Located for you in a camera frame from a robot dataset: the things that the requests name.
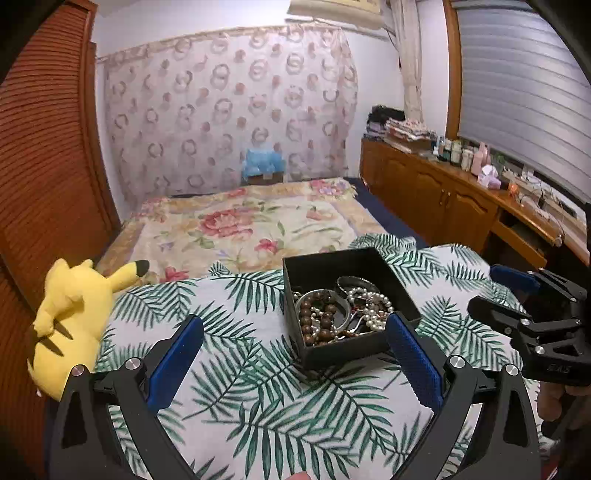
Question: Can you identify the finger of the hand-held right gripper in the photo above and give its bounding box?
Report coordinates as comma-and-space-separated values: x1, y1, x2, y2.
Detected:
490, 264, 583, 302
467, 295, 536, 339

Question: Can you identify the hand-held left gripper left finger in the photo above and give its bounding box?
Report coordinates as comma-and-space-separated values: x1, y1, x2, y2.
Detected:
48, 315, 205, 480

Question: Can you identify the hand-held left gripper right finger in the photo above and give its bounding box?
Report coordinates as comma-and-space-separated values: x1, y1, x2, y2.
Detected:
385, 311, 541, 480

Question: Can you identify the black jewelry box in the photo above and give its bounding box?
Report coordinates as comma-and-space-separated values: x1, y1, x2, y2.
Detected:
281, 247, 422, 370

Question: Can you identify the white pearl necklace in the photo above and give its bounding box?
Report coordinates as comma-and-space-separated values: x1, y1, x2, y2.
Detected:
345, 286, 396, 331

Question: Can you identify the brown wooden bead bracelet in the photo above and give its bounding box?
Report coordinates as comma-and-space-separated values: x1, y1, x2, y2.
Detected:
298, 294, 343, 348

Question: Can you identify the wide silver bangle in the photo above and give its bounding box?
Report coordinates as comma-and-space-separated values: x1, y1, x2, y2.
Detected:
294, 288, 354, 334

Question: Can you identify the person's right hand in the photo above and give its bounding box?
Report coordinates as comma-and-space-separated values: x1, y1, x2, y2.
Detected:
537, 382, 591, 422

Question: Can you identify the white power strip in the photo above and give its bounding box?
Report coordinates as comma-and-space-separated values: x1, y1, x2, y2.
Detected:
522, 185, 587, 220

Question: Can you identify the green leaf print cloth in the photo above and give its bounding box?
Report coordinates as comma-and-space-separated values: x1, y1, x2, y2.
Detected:
92, 233, 550, 480

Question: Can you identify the wooden cabinet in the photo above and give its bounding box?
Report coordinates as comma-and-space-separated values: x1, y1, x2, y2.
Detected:
360, 137, 591, 278

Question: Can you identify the yellow plush toy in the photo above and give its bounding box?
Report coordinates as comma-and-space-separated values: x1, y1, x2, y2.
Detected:
27, 258, 151, 401

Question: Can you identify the dark blue bed sheet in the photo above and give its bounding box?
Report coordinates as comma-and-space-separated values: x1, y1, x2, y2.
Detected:
346, 175, 430, 250

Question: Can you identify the row of small bottles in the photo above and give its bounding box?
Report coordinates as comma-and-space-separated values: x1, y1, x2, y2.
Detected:
434, 136, 493, 176

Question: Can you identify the floral blanket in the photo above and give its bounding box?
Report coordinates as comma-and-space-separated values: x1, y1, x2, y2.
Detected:
95, 178, 389, 284

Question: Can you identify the stack of folded fabrics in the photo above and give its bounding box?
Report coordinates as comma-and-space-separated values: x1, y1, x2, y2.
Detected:
367, 105, 437, 149

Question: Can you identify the grey window blind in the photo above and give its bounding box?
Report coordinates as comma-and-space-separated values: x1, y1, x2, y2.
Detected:
457, 0, 591, 204

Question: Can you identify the blue plush toy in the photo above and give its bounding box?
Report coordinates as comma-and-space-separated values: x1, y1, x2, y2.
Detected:
242, 148, 286, 185

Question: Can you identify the wooden louvered wardrobe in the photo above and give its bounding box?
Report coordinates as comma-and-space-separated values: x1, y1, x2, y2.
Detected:
0, 0, 123, 416

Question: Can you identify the white lace curtain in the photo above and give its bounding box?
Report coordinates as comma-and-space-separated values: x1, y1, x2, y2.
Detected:
392, 0, 424, 123

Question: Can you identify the circle patterned curtain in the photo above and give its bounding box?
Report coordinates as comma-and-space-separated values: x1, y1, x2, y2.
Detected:
99, 25, 358, 208

